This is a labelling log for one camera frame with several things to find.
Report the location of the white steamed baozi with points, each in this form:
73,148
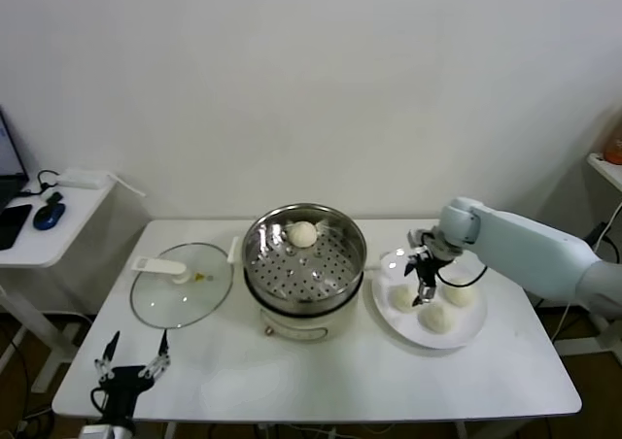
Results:
438,318
461,295
302,233
401,298

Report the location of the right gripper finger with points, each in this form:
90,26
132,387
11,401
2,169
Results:
411,266
427,291

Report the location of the black laptop lit screen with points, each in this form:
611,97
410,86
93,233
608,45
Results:
7,162

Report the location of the white power strip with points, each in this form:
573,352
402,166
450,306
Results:
82,179

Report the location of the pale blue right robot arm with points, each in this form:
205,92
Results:
525,259

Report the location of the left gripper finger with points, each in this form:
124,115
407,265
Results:
109,351
162,349

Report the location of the blue computer mouse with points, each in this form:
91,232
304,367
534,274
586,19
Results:
48,215

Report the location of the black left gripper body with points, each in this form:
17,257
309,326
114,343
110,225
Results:
124,383

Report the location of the black smartphone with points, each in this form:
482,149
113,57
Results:
13,223

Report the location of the stainless steel steamer basket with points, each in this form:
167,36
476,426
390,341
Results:
303,269

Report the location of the small black dongle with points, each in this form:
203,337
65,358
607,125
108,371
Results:
55,197

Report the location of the white shelf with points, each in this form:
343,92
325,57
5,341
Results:
607,169

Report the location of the white side table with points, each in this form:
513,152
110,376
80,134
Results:
53,245

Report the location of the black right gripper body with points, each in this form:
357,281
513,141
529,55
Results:
427,264

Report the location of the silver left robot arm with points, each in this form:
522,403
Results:
109,429

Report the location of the white round plate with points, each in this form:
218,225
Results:
389,269

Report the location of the white stand base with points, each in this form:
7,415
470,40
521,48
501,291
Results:
593,344

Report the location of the cream electric cooking pot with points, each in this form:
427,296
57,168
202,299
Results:
301,325

